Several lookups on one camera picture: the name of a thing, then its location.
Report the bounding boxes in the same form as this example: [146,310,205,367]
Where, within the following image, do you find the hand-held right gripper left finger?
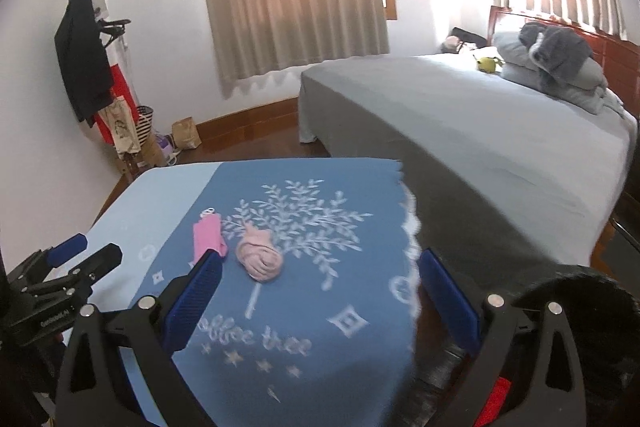
[54,251,223,427]

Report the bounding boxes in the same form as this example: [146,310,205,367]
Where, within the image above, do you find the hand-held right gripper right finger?
[417,248,588,427]

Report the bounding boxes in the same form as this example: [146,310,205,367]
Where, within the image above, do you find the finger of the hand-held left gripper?
[22,243,124,299]
[7,233,89,280]

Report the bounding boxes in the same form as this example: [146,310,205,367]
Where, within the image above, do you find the pink fabric item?
[192,206,229,265]

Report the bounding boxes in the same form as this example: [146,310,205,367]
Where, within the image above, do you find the pink knotted cloth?
[235,227,285,283]

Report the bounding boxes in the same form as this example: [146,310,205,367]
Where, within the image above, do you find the cardboard box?
[119,142,167,181]

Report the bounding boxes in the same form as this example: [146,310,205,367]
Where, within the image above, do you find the blue printed blanket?
[127,158,427,427]

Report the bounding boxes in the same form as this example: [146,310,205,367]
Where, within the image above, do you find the beige tote bag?
[97,96,143,157]

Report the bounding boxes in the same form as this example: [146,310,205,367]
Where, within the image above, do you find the striped bag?
[134,105,155,151]

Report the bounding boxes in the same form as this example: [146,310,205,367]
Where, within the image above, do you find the brown paper bag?
[171,116,202,150]

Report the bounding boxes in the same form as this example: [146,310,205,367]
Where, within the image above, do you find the red garment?
[94,61,139,144]

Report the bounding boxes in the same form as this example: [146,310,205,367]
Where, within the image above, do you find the grey bed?
[298,53,639,290]

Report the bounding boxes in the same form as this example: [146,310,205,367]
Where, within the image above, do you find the black coat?
[53,0,116,128]

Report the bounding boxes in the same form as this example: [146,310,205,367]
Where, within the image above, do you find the yellow plush toy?
[473,55,502,74]

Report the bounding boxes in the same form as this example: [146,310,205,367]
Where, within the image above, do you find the grey pillows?
[492,30,627,116]

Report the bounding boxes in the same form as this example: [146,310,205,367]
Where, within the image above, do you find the black bag on bed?
[450,27,489,48]

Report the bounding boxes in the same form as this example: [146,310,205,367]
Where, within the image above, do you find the dark grey folded blanket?
[518,21,597,84]

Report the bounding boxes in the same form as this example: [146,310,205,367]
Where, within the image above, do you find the wooden headboard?
[487,5,640,118]

